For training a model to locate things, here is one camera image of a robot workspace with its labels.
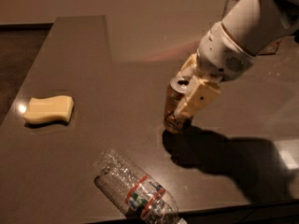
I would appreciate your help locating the orange LaCroix soda can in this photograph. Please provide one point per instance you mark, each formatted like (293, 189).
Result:
(174, 93)

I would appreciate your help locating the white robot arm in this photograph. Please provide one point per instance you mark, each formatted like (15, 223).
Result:
(253, 24)

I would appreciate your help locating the yellow sponge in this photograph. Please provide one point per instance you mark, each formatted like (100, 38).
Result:
(45, 110)

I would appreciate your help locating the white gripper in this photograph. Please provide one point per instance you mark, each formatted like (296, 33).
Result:
(221, 54)

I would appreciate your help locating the clear plastic water bottle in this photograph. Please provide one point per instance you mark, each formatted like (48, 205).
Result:
(133, 191)

